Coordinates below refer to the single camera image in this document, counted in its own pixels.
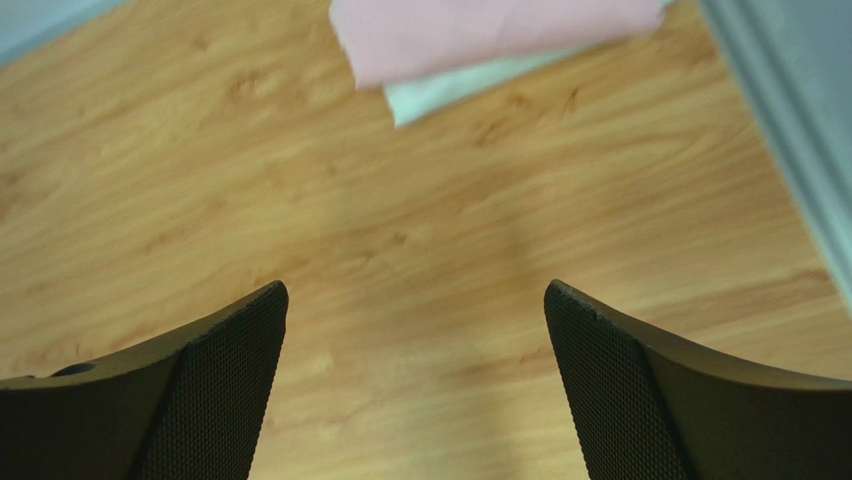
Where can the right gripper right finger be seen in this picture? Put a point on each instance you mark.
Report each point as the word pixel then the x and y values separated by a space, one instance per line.
pixel 649 404

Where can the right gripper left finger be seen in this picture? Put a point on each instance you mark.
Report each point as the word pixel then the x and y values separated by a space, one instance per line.
pixel 187 404

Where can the pink t shirt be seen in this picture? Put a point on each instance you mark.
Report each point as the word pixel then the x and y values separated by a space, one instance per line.
pixel 391 41

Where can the folded white t shirt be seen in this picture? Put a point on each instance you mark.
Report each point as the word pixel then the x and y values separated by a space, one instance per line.
pixel 459 83

